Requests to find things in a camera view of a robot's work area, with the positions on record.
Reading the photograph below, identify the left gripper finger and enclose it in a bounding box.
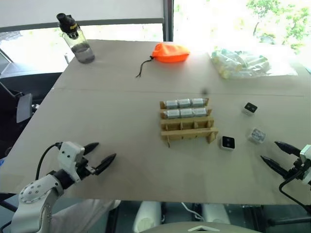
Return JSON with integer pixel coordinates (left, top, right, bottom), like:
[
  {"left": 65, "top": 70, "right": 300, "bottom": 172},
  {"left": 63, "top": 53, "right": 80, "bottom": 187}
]
[
  {"left": 84, "top": 142, "right": 100, "bottom": 156},
  {"left": 94, "top": 153, "right": 117, "bottom": 176}
]

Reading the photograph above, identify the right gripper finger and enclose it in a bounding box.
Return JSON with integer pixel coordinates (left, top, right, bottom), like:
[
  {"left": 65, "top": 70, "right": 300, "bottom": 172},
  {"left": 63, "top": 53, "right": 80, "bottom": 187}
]
[
  {"left": 260, "top": 155, "right": 290, "bottom": 180},
  {"left": 274, "top": 141, "right": 302, "bottom": 156}
]

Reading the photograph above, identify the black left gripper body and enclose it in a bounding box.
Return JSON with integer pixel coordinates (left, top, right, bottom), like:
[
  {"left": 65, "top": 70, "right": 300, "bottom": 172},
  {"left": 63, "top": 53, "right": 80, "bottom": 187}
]
[{"left": 75, "top": 156, "right": 99, "bottom": 181}]

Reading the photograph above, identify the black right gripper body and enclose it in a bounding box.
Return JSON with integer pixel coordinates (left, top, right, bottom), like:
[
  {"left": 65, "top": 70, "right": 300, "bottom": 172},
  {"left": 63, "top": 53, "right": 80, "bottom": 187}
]
[{"left": 285, "top": 157, "right": 306, "bottom": 181}]

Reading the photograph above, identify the wooden rack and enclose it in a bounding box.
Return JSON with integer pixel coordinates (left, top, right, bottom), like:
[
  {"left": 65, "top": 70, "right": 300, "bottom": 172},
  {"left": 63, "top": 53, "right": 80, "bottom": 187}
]
[{"left": 158, "top": 97, "right": 220, "bottom": 148}]

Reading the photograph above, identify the beige fabric cover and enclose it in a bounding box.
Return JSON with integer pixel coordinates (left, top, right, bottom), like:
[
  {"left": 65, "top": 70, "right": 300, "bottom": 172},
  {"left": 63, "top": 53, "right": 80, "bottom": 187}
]
[{"left": 47, "top": 199, "right": 122, "bottom": 233}]

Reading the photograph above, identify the white rounded robot leg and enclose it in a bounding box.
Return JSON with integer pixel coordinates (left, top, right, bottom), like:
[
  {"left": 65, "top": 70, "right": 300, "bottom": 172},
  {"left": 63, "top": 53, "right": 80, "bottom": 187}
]
[
  {"left": 202, "top": 203, "right": 230, "bottom": 224},
  {"left": 133, "top": 200, "right": 162, "bottom": 233}
]

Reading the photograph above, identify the clear plastic bag of packets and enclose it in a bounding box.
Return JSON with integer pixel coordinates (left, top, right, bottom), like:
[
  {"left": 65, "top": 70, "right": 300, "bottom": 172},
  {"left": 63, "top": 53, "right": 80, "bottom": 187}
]
[{"left": 209, "top": 48, "right": 299, "bottom": 81}]

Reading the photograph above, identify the grey robot torso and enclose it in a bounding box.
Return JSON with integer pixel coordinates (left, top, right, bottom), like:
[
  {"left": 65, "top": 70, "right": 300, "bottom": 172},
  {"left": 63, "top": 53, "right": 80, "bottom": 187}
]
[{"left": 138, "top": 221, "right": 263, "bottom": 233}]

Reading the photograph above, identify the clear black-capped water bottle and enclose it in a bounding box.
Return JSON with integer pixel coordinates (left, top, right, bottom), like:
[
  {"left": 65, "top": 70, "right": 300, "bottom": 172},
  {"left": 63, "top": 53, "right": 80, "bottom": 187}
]
[{"left": 56, "top": 13, "right": 96, "bottom": 65}]

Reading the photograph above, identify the green tree foliage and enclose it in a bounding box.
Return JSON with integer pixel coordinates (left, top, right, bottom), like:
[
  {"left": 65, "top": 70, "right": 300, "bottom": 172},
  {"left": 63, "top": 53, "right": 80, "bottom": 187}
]
[{"left": 244, "top": 0, "right": 311, "bottom": 54}]

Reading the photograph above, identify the white roller blind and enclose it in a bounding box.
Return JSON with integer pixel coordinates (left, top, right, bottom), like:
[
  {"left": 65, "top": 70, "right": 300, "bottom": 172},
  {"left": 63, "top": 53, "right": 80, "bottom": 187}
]
[{"left": 0, "top": 0, "right": 165, "bottom": 34}]

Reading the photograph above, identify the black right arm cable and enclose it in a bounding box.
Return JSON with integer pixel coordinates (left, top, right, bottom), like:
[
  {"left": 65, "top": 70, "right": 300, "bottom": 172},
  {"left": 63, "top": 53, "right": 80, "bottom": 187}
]
[{"left": 278, "top": 169, "right": 311, "bottom": 212}]

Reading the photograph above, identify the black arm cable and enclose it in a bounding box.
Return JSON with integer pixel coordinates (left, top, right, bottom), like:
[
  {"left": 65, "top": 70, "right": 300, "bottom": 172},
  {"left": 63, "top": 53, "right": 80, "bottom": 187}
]
[
  {"left": 278, "top": 169, "right": 311, "bottom": 212},
  {"left": 35, "top": 142, "right": 62, "bottom": 181}
]

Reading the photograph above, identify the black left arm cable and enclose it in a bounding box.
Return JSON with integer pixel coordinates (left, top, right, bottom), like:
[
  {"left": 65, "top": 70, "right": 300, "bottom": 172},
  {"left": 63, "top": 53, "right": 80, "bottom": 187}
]
[{"left": 35, "top": 142, "right": 62, "bottom": 181}]

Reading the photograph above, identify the thin white cable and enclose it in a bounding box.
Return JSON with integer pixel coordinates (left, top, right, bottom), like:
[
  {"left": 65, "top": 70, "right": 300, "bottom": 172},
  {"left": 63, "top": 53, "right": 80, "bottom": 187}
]
[{"left": 180, "top": 202, "right": 203, "bottom": 219}]

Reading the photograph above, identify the orange drawstring pouch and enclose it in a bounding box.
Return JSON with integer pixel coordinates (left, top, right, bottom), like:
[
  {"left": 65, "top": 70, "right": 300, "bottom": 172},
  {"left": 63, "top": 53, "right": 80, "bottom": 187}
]
[{"left": 135, "top": 42, "right": 191, "bottom": 79}]

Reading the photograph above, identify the dark window frame post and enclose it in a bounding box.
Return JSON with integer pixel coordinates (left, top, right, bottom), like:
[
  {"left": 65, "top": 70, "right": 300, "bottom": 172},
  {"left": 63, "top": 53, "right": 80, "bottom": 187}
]
[{"left": 162, "top": 0, "right": 174, "bottom": 42}]

